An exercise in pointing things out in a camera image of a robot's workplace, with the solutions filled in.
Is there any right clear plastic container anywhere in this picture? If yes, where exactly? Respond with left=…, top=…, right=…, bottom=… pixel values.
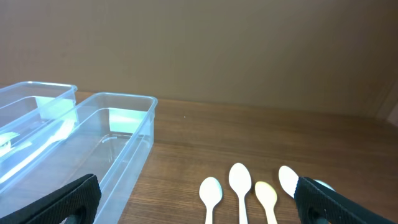
left=1, top=93, right=157, bottom=223

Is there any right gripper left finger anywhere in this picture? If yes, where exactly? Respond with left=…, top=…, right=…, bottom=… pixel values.
left=1, top=174, right=101, bottom=224

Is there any yellow plastic spoon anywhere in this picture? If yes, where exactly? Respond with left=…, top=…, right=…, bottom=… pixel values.
left=255, top=181, right=277, bottom=224

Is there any white plastic spoon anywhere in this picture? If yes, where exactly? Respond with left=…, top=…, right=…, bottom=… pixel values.
left=199, top=177, right=223, bottom=224
left=315, top=180, right=335, bottom=191
left=278, top=166, right=299, bottom=198
left=228, top=163, right=252, bottom=224

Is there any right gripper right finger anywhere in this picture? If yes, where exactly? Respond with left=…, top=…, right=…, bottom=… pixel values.
left=294, top=177, right=393, bottom=224

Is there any clear plastic container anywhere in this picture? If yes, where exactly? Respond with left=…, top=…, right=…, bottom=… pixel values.
left=1, top=81, right=77, bottom=176
left=1, top=93, right=157, bottom=223

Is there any left clear plastic container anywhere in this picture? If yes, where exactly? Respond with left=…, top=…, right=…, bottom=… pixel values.
left=1, top=81, right=77, bottom=176

